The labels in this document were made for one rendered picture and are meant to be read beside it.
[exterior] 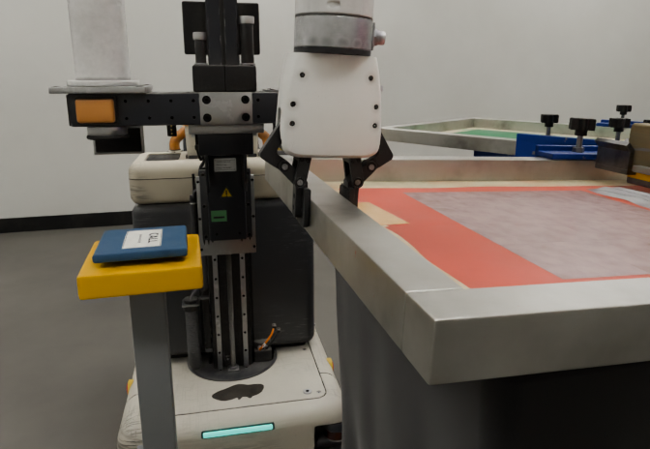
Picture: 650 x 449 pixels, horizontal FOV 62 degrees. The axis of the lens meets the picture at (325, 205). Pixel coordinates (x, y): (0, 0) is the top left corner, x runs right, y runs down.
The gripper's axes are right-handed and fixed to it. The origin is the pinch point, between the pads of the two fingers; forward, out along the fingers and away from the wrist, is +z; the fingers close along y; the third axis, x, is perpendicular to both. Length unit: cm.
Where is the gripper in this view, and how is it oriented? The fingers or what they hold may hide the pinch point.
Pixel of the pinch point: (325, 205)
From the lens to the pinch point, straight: 55.4
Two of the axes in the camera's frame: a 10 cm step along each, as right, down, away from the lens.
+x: 2.5, 2.3, -9.4
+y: -9.7, 0.1, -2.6
